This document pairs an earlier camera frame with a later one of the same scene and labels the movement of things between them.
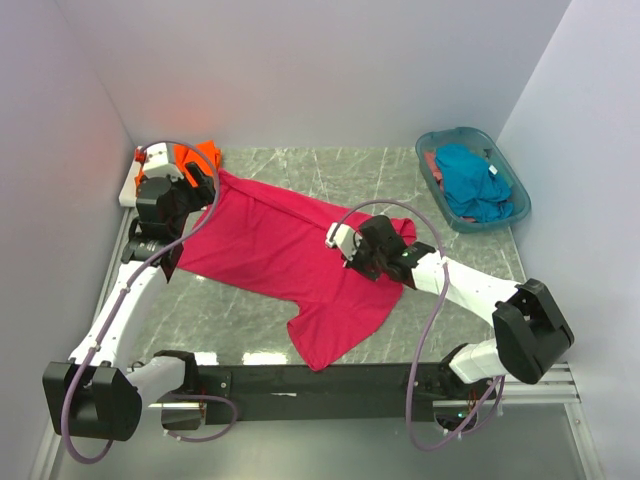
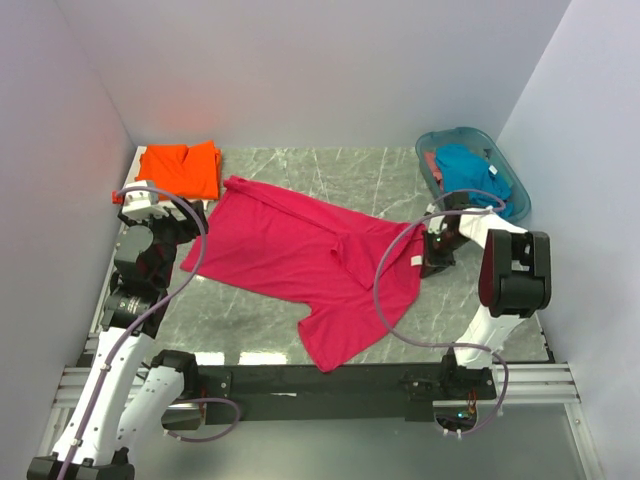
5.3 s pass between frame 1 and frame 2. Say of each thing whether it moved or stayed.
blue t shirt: stayed
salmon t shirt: stayed
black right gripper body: moved
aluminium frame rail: stayed
